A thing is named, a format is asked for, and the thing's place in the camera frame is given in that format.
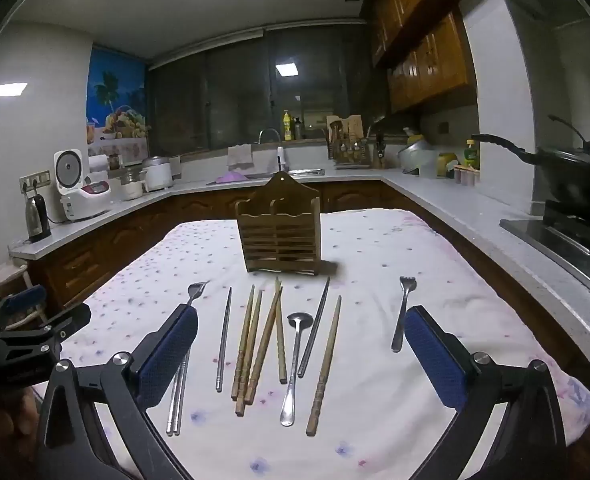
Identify tropical fruit poster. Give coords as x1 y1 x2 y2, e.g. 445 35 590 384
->
86 46 149 166

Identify steel chopstick middle left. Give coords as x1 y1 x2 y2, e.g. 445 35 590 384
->
215 287 232 393

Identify white round cooker pot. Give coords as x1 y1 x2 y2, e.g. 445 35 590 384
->
141 156 173 193

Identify steel chopstick dark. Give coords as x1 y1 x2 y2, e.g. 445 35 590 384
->
297 277 331 378

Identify small white steel pot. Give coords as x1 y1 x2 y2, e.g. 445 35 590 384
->
120 169 144 200

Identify steel chopstick pair left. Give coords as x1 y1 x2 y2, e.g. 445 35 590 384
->
166 352 190 437

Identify purple basin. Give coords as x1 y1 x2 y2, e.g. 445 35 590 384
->
216 171 248 184

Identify gas stove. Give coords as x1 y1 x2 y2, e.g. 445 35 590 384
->
500 200 590 289

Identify upper wooden cabinets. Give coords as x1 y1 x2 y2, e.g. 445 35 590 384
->
361 0 477 114

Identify green soda bottle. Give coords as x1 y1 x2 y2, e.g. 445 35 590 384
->
464 139 480 170

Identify steel spork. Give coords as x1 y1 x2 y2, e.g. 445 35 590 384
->
187 282 207 306
391 276 417 353

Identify dish rack with utensils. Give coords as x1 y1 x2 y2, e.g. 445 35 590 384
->
327 115 371 169

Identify white rice cooker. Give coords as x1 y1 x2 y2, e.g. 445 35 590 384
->
53 148 111 222

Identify yellow bottle on windowsill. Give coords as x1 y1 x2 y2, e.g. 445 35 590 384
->
282 110 293 142

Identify black wok with handle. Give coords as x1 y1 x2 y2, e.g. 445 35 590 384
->
472 114 590 219

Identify floral white tablecloth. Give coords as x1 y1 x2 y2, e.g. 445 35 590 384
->
62 209 590 479

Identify steel spork left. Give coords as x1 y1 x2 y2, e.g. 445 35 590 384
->
187 282 207 306

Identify grey dish towel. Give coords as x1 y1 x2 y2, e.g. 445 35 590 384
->
227 144 254 170

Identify kitchen faucet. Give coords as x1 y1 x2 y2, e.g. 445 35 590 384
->
257 128 282 145

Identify steel mixing bowl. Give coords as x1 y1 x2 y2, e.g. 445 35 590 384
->
397 140 438 178

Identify steel spork right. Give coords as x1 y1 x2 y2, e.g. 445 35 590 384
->
391 276 417 353

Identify wooden utensil holder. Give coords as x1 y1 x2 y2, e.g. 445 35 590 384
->
235 171 321 275

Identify steel spoon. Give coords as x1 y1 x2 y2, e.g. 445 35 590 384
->
280 312 313 427

